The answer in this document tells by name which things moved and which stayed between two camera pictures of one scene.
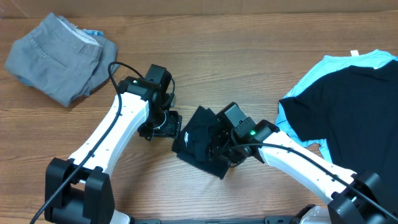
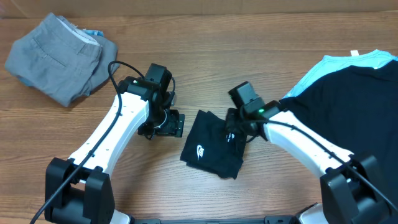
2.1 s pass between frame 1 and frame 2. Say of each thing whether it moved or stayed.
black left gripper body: stayed
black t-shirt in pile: stayed
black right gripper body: moved
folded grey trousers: stayed
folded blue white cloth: stayed
